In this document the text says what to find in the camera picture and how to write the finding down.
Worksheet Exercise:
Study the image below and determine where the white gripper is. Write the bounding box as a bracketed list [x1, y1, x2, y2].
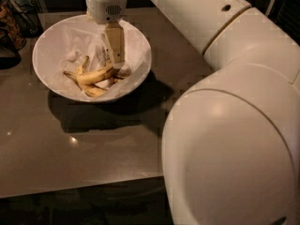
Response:
[85, 0, 127, 69]

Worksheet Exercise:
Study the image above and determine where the yellow banana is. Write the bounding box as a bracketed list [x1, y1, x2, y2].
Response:
[63, 71, 106, 98]
[108, 69, 128, 84]
[77, 61, 118, 85]

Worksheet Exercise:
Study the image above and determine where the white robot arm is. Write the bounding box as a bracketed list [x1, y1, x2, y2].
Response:
[151, 0, 300, 225]

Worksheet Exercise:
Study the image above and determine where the white bowl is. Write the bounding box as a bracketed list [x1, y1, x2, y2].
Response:
[32, 13, 153, 104]

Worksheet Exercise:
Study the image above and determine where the white paper liner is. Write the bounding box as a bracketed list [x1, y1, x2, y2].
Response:
[45, 16, 152, 103]

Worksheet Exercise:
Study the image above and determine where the patterned brown container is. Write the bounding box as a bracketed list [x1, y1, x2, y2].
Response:
[0, 0, 26, 50]

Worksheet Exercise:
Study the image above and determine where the black wire mesh basket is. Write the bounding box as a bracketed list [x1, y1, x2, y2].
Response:
[6, 0, 43, 38]

